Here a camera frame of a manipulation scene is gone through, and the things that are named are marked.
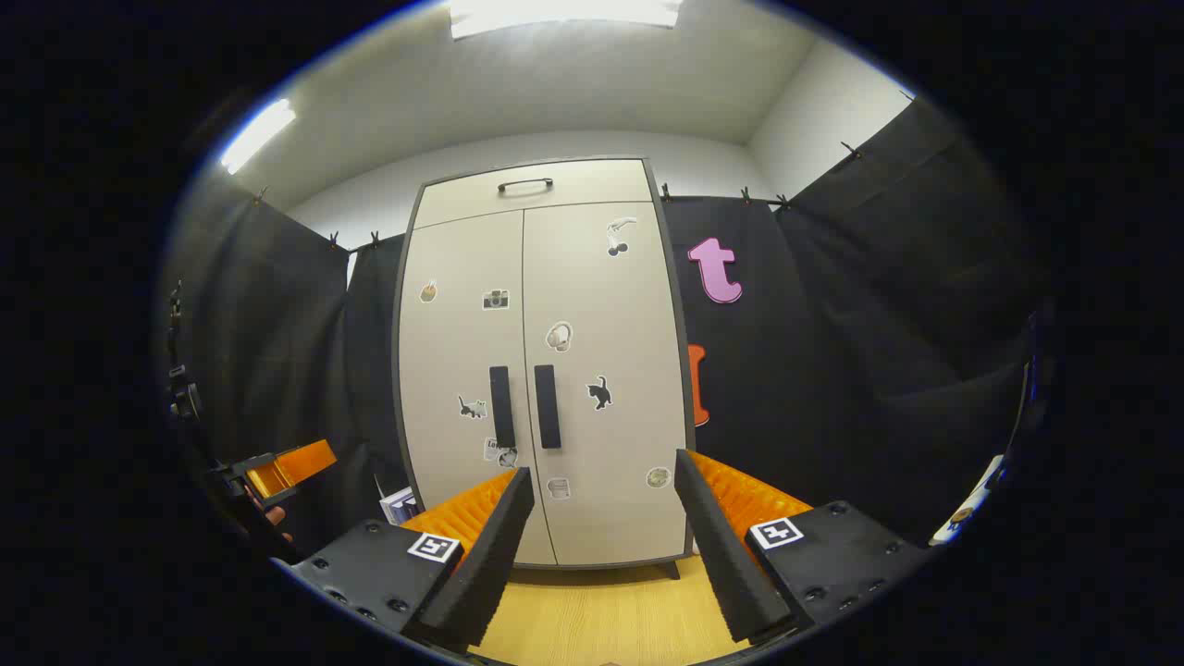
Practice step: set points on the cabinet door with camera sticker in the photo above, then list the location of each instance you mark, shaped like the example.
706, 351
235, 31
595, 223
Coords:
453, 351

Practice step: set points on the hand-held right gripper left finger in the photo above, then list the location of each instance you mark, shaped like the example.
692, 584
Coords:
495, 546

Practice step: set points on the cabinet door with headphone sticker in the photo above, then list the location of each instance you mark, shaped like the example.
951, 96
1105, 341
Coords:
620, 314

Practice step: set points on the wide ceiling light panel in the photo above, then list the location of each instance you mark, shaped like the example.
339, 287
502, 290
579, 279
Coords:
564, 14

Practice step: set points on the narrow ceiling light panel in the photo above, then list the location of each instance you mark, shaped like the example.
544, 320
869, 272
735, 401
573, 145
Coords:
259, 134

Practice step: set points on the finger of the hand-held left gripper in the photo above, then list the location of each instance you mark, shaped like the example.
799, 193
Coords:
301, 464

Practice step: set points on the beige double-door shoe cabinet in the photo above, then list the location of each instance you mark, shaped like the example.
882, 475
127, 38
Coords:
592, 183

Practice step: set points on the black backdrop cloth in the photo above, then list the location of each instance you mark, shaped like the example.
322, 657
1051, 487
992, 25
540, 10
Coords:
832, 370

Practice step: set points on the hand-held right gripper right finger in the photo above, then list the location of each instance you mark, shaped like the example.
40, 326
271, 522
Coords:
717, 546

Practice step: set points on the white panel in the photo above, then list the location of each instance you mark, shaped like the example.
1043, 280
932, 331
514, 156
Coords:
967, 507

